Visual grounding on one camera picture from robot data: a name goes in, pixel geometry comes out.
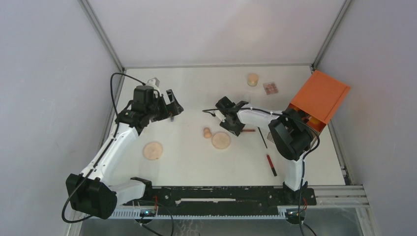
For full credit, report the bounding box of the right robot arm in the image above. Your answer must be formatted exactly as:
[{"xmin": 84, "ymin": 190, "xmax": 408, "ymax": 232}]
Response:
[{"xmin": 237, "ymin": 104, "xmax": 320, "ymax": 205}]

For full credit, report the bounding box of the thin black eyeliner pencil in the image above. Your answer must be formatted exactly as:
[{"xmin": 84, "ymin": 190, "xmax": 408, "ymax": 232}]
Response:
[{"xmin": 257, "ymin": 127, "xmax": 268, "ymax": 149}]

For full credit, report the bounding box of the orange clear drawer organizer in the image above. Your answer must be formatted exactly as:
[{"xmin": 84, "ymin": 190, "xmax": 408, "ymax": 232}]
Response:
[{"xmin": 279, "ymin": 70, "xmax": 351, "ymax": 134}]

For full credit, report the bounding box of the round powder puff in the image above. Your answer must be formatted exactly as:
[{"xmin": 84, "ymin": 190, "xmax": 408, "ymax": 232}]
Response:
[
  {"xmin": 211, "ymin": 132, "xmax": 231, "ymax": 150},
  {"xmin": 143, "ymin": 142, "xmax": 163, "ymax": 161}
]

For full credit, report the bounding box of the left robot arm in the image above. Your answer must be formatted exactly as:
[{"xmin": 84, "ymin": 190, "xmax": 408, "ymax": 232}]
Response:
[{"xmin": 61, "ymin": 84, "xmax": 184, "ymax": 223}]

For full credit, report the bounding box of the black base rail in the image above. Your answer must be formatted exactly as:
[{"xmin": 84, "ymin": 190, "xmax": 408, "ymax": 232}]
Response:
[{"xmin": 125, "ymin": 186, "xmax": 317, "ymax": 217}]

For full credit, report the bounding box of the red lipstick pencil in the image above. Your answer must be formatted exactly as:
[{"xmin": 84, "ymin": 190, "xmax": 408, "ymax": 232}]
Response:
[{"xmin": 266, "ymin": 154, "xmax": 277, "ymax": 177}]

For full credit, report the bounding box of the round beige powder jar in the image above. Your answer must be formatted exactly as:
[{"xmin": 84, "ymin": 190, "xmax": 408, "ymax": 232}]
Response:
[{"xmin": 247, "ymin": 73, "xmax": 259, "ymax": 87}]

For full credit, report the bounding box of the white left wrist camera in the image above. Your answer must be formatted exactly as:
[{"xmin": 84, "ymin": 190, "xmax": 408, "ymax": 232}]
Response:
[{"xmin": 146, "ymin": 77, "xmax": 160, "ymax": 92}]

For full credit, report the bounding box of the beige makeup sponge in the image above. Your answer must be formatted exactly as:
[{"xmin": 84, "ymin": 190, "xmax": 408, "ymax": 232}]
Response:
[{"xmin": 203, "ymin": 127, "xmax": 212, "ymax": 139}]

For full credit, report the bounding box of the clear blush palette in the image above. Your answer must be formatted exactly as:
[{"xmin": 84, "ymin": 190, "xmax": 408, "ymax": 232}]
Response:
[{"xmin": 263, "ymin": 82, "xmax": 278, "ymax": 95}]

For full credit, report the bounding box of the right black cable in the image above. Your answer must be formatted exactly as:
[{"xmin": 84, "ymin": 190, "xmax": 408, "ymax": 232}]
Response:
[{"xmin": 202, "ymin": 108, "xmax": 322, "ymax": 236}]

